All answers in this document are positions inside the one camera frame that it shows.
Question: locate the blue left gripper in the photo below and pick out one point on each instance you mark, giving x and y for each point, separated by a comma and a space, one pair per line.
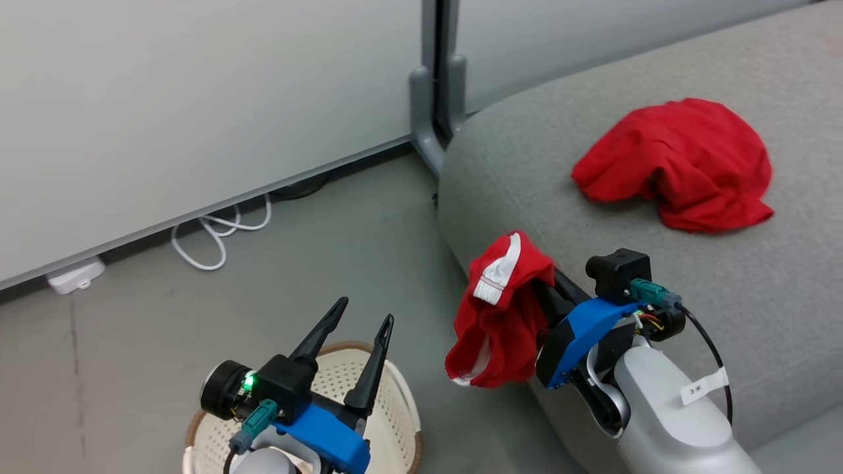
329, 438

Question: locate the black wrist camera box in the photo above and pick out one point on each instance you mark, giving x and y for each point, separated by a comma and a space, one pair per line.
619, 273
283, 388

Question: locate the narrow white partition panel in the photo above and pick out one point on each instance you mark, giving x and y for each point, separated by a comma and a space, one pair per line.
593, 39

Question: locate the red and white shirt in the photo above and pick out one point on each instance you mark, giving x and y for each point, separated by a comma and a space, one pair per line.
691, 158

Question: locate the grey fabric sofa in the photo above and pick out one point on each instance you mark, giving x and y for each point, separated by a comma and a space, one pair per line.
757, 316

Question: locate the grey partition foot post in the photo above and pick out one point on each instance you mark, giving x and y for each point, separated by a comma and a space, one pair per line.
425, 118
457, 92

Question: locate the wide white partition panel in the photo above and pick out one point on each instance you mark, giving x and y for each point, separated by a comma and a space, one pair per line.
197, 99

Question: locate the red shorts with white trim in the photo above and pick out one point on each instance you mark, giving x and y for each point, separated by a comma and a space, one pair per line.
500, 329

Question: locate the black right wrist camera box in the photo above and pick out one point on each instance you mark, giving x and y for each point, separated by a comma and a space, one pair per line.
619, 273

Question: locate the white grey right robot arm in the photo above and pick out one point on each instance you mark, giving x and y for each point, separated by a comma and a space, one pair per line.
658, 421

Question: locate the cream perforated laundry basket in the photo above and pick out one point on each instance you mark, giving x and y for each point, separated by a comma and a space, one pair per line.
395, 408

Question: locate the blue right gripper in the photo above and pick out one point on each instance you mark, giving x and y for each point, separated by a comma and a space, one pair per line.
579, 336

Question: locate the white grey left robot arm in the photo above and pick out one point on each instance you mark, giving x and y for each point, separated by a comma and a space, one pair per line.
224, 388

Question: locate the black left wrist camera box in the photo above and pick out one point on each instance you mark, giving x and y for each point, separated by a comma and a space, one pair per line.
283, 388

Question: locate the white power adapter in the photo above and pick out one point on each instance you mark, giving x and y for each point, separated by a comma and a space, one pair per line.
76, 275

